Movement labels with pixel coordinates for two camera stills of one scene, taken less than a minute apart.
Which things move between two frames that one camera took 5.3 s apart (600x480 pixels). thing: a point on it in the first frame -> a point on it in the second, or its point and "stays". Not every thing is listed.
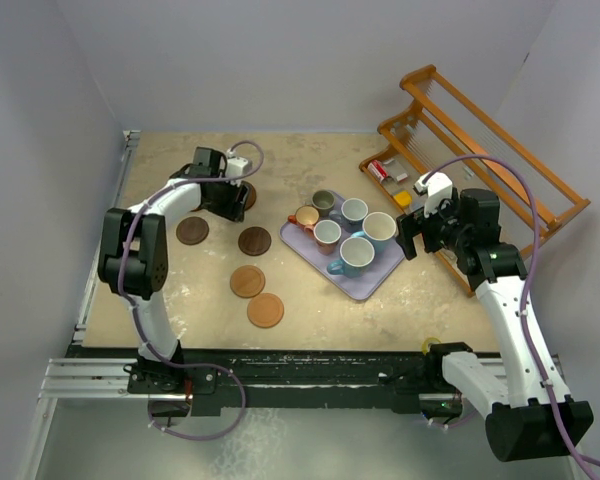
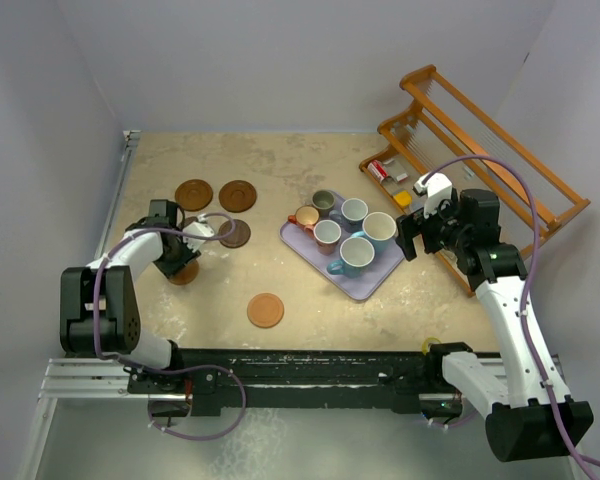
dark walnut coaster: (254, 241) -> (240, 236)
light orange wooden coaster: (265, 310) stays
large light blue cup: (378, 227) stays
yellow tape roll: (424, 344) stays
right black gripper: (416, 222) stays
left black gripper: (235, 209) -> (171, 269)
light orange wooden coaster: (247, 281) -> (186, 274)
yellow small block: (403, 198) stays
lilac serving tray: (384, 263) stays
